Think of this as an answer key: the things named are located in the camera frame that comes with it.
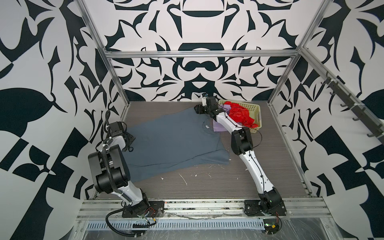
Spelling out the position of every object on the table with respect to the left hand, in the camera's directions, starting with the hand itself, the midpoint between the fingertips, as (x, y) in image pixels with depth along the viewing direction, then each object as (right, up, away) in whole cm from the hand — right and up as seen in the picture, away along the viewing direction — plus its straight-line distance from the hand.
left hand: (127, 137), depth 93 cm
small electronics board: (+77, -39, -22) cm, 89 cm away
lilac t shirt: (+57, +6, +11) cm, 58 cm away
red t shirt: (+72, +14, +6) cm, 73 cm away
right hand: (+43, +22, +19) cm, 52 cm away
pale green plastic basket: (+85, +18, +19) cm, 88 cm away
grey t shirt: (+34, -2, +6) cm, 35 cm away
